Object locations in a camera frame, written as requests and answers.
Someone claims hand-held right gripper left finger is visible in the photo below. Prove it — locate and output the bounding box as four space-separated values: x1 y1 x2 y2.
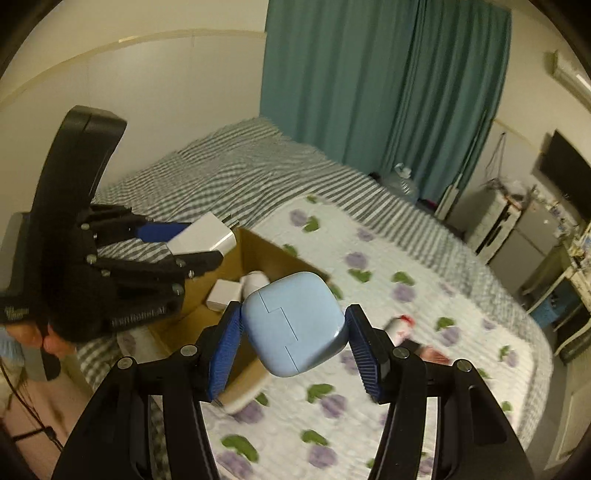
51 301 245 480

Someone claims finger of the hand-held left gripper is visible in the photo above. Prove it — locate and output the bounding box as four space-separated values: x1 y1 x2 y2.
83 205 193 246
88 250 223 299

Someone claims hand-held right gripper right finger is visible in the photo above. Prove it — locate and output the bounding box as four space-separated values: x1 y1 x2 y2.
344 304 536 480

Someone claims white charger adapter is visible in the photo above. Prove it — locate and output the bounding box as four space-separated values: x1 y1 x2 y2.
168 211 239 256

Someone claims cardboard box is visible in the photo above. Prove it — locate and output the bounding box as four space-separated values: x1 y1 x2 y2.
147 226 331 408

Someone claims light blue plastic case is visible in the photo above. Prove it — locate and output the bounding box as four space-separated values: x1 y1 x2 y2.
242 272 350 377

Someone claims person's left hand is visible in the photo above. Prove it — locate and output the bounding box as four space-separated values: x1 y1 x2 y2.
41 329 78 357

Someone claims small white box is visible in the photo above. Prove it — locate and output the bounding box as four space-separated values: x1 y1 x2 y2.
206 279 242 313

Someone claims small white red bottle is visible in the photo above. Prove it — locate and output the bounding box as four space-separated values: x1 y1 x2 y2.
385 315 414 345

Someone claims white cylindrical container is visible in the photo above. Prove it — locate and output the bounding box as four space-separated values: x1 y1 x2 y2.
239 271 271 297

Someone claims red white packet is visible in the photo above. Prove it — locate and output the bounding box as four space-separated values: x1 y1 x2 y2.
414 343 451 366

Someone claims grey striped bed sheet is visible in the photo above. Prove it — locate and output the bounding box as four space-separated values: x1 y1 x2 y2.
76 117 483 384

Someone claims floral quilted blanket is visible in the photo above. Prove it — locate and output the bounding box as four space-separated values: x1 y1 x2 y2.
203 193 555 480

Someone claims clear water jug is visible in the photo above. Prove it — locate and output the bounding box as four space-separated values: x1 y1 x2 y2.
385 162 420 204

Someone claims white leaning board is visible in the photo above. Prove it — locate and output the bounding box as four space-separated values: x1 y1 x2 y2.
435 174 463 221

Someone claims white cabinet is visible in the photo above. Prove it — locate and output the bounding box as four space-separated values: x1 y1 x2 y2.
465 185 523 260

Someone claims blue bin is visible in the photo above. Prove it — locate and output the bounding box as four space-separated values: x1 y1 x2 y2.
530 290 579 329

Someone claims grey small fridge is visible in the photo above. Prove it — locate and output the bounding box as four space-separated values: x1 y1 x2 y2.
489 203 562 292

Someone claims cream desk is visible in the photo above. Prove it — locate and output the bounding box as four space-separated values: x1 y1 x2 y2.
518 231 591 366

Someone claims teal curtain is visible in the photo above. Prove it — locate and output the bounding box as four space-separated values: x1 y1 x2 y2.
259 0 513 205

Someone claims black flat screen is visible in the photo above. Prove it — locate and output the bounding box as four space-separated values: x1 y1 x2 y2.
531 130 591 219

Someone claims white air conditioner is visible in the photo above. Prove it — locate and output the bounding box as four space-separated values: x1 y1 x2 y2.
551 50 591 112

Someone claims black cable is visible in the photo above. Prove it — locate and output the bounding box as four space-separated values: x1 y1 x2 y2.
0 357 64 452

